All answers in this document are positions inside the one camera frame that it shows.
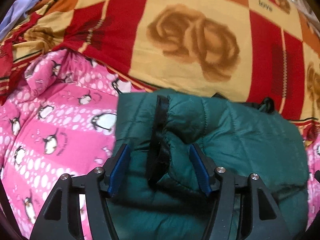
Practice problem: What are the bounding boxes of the pink penguin quilt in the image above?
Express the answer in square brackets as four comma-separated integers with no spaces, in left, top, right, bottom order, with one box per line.
[1,49,319,237]

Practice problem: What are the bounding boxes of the light blue cloth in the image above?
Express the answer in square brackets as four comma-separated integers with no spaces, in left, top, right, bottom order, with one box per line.
[1,0,40,40]

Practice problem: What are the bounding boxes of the green quilted puffer jacket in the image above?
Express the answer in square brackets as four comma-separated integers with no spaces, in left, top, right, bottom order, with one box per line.
[109,90,309,239]

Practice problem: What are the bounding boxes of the red orange rose blanket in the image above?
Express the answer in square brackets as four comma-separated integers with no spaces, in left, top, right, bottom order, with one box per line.
[1,0,319,143]

